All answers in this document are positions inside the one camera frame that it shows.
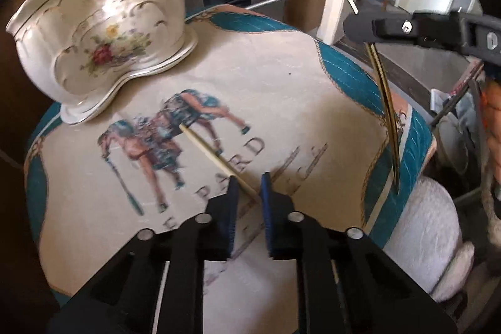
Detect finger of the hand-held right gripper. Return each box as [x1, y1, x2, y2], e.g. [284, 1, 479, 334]
[343, 11, 417, 45]

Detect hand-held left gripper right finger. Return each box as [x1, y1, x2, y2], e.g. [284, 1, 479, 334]
[261, 173, 457, 334]

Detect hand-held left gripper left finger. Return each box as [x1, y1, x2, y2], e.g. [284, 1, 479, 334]
[47, 175, 240, 334]

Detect wooden chopstick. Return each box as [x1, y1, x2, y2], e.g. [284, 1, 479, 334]
[179, 124, 260, 203]

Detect floral ceramic utensil holder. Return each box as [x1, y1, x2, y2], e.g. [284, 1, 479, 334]
[6, 0, 199, 124]

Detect person's right hand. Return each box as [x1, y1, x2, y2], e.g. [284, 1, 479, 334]
[481, 68, 501, 202]

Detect horse printed teal cloth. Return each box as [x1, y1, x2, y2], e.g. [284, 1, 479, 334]
[23, 3, 437, 303]

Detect white fluffy cushion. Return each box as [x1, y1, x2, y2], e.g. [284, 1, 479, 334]
[376, 177, 476, 303]

